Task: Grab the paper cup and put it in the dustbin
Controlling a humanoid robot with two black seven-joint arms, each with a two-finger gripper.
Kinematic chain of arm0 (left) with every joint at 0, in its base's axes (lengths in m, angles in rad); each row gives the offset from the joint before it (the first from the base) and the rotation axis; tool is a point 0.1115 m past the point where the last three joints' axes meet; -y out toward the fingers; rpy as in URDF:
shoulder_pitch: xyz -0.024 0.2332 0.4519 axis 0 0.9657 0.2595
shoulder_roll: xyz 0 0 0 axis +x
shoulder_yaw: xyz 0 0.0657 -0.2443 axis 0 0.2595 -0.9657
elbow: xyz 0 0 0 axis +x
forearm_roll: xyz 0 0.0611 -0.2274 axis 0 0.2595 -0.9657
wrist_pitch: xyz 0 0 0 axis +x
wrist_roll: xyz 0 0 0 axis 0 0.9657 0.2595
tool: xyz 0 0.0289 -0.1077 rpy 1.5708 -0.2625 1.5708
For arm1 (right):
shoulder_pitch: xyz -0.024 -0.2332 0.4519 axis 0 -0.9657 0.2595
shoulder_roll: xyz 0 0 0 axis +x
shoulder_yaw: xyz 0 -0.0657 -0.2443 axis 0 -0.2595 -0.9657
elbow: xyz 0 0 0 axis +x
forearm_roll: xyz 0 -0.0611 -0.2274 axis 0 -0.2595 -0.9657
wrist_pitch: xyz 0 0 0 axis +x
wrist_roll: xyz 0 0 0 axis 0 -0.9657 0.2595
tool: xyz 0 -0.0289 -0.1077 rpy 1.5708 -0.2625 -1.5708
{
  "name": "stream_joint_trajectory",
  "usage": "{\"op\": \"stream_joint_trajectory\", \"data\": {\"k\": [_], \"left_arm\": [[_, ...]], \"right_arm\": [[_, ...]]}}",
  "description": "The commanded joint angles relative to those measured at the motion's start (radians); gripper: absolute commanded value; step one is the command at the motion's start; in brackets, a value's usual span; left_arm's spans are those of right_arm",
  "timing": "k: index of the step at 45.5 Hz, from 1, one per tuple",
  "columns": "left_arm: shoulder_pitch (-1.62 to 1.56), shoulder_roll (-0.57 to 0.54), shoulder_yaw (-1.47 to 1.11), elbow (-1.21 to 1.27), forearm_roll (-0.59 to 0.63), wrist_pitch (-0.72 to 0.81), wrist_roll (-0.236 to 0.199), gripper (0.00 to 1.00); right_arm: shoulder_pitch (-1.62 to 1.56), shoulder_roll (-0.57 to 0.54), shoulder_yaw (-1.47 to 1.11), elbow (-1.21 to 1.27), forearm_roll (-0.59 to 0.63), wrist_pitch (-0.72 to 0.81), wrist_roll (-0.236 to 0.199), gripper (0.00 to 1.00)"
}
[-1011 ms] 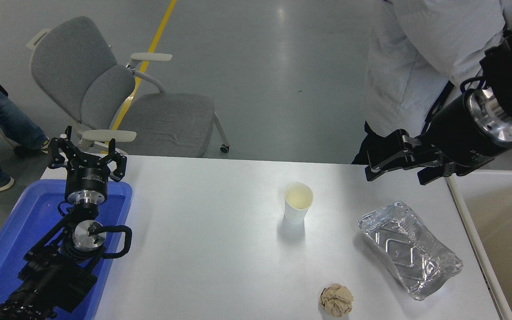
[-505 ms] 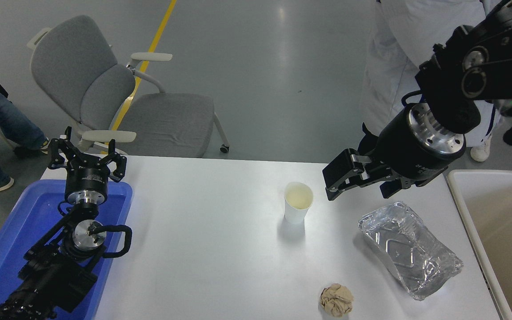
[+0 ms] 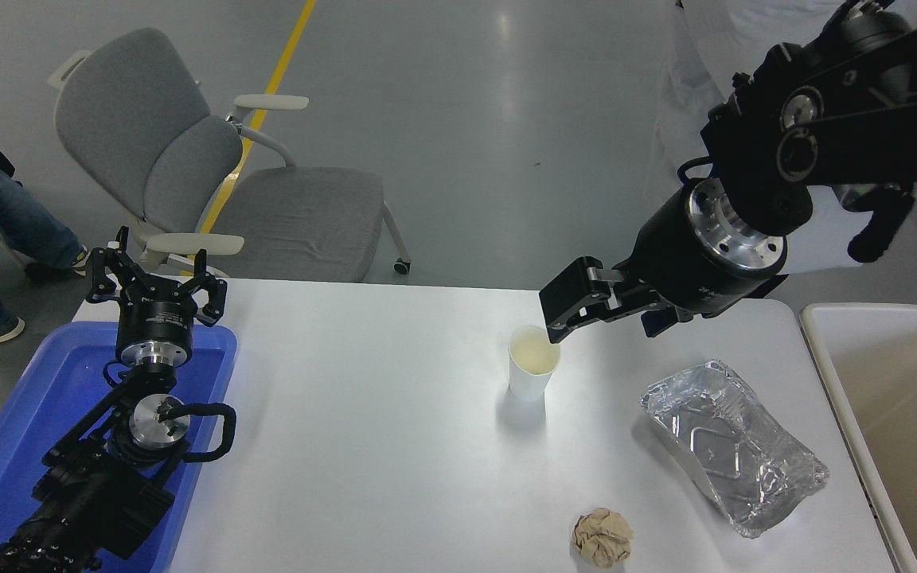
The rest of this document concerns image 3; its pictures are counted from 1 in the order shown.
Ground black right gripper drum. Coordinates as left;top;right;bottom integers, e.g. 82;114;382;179
626;187;778;319

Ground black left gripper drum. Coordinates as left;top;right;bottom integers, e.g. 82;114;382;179
116;286;196;349

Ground white paper cup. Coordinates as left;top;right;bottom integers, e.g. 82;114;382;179
508;325;562;402

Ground grey padded office chair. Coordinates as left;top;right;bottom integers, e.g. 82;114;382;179
47;28;413;283

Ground crumpled silver foil tray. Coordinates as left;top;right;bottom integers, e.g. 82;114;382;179
640;358;830;539

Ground blue plastic tray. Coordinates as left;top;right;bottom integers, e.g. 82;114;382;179
0;321;238;573

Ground crumpled tan paper ball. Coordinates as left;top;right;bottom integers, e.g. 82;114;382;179
572;508;634;569

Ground large pale bin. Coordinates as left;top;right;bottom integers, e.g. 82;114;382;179
799;302;917;573

